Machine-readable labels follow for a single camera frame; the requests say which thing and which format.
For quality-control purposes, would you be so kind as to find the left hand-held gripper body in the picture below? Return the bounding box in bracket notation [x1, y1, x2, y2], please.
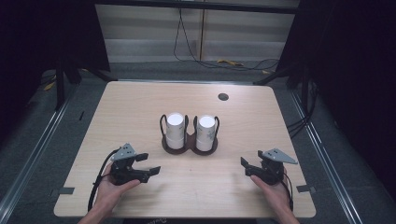
[109, 142, 142, 187]

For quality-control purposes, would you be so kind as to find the person's right hand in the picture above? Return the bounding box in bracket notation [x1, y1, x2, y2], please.
[249, 167, 294, 217]

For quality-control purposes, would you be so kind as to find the black overhead beam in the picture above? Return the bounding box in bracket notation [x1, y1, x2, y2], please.
[92, 0, 301, 15]

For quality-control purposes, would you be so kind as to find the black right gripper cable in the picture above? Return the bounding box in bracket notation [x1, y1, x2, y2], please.
[280, 169, 295, 212]

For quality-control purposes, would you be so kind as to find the person's left hand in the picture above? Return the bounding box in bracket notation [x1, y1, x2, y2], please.
[92, 162, 142, 217]

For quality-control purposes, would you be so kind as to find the metal floor rail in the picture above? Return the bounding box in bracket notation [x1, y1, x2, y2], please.
[289, 89, 366, 224]
[0, 83, 79, 218]

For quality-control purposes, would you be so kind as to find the stack of white paper cups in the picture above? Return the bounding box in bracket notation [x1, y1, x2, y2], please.
[164, 112, 187, 150]
[195, 114, 217, 153]

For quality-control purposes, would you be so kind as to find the person's dark clothing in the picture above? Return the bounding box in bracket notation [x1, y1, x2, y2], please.
[122, 217, 258, 224]

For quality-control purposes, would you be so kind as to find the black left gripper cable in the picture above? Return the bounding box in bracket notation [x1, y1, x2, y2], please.
[87, 148, 121, 213]

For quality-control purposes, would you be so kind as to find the black floor cable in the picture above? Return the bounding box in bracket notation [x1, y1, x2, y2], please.
[173, 7, 280, 72]

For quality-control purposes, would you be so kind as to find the black metal stand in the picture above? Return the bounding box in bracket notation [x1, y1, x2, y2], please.
[54, 57, 119, 110]
[252, 64, 295, 87]

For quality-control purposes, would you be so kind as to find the black cable bundle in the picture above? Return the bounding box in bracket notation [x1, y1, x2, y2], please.
[286, 78, 319, 139]

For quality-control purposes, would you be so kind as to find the black curtain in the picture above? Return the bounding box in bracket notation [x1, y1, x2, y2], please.
[276, 0, 396, 200]
[0, 0, 111, 147]

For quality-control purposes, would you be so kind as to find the brown double cup holder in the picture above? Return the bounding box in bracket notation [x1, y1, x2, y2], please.
[159, 113, 220, 156]

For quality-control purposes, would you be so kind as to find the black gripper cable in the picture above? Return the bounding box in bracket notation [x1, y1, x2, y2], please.
[87, 148, 121, 213]
[280, 169, 295, 212]

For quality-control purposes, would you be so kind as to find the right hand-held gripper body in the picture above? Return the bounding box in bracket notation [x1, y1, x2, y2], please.
[257, 147, 299, 187]

